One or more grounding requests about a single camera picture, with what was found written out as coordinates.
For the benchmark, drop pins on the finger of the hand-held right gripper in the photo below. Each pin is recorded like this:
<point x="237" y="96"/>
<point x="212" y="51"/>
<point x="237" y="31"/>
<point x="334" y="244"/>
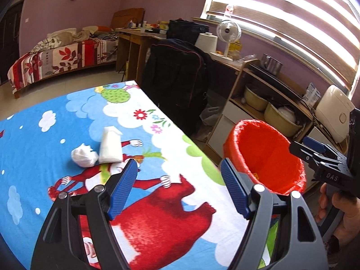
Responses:
<point x="302" y="150"/>
<point x="313" y="143"/>

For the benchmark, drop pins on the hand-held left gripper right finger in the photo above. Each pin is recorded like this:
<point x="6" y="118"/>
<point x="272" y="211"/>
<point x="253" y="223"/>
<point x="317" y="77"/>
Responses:
<point x="233" y="191"/>

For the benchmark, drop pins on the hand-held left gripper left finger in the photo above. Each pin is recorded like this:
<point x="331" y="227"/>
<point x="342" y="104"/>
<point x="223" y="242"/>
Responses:
<point x="123" y="188"/>

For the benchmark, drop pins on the red trash bin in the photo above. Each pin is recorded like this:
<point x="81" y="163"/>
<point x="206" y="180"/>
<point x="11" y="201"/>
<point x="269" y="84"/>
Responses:
<point x="261" y="152"/>

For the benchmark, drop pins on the white tissue ball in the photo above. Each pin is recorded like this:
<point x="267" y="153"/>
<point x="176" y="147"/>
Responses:
<point x="83" y="156"/>

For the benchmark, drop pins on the person's right hand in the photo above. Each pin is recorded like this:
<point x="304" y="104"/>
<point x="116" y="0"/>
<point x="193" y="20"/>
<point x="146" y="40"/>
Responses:
<point x="350" y="216"/>

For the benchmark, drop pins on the large beige basket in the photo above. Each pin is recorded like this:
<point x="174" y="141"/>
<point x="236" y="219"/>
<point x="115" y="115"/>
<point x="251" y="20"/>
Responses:
<point x="278" y="125"/>

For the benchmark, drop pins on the beige rice cooker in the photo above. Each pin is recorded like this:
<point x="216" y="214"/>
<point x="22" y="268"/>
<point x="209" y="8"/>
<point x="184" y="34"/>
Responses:
<point x="333" y="112"/>

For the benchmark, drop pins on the blue and white packet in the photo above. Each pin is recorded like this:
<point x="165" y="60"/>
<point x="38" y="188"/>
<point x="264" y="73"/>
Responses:
<point x="311" y="94"/>

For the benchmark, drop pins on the wooden kitchen cabinet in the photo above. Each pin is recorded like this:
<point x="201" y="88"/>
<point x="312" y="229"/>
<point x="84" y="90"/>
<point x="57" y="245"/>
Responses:
<point x="225" y="123"/>

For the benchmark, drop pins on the black induction cooker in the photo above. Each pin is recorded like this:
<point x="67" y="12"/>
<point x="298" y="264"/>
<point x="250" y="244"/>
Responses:
<point x="281" y="83"/>

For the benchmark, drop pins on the small beige basket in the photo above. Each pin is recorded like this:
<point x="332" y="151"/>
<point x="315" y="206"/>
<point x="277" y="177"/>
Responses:
<point x="254" y="98"/>

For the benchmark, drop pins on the white plastic floor bag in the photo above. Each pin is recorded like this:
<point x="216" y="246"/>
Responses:
<point x="209" y="116"/>

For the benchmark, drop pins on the cartoon printed tablecloth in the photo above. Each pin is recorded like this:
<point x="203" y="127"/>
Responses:
<point x="42" y="160"/>

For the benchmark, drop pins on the steel pot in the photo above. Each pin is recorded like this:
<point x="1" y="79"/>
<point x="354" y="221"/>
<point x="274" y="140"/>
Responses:
<point x="271" y="64"/>

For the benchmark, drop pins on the clear plastic bag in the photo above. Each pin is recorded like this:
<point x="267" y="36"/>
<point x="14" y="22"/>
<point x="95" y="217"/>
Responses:
<point x="247" y="57"/>

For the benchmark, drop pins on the large black backpack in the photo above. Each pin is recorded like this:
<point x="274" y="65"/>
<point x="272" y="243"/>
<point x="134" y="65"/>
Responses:
<point x="174" y="84"/>

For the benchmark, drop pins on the yellow package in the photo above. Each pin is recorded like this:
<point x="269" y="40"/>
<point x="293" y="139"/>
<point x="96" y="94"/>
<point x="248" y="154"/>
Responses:
<point x="236" y="50"/>

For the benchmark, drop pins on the striped window blind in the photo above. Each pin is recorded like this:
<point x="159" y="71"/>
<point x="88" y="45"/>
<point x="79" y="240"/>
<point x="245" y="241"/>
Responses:
<point x="295" y="19"/>

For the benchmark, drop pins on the wooden desk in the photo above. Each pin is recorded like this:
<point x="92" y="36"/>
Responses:
<point x="132" y="50"/>

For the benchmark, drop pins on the white desk fan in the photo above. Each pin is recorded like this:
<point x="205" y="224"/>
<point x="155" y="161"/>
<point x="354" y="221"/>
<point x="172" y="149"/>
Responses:
<point x="228" y="32"/>

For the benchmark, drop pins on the bed with floral cover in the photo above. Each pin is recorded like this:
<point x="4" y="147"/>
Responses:
<point x="62" y="59"/>

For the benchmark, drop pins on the white cylinder roll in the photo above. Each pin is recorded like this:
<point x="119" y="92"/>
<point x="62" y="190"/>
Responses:
<point x="206" y="42"/>

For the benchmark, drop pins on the plastic bottle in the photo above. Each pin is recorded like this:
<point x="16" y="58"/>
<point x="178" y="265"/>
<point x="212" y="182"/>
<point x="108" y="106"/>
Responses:
<point x="229" y="10"/>

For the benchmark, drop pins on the row of small bottles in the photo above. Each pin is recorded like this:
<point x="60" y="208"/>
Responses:
<point x="149" y="26"/>

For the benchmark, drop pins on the black bag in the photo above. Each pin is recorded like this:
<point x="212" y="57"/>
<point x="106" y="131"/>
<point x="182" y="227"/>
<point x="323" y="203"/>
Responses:
<point x="187" y="31"/>

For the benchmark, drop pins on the dark wooden door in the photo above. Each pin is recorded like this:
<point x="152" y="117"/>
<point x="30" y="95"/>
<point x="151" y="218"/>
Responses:
<point x="9" y="42"/>

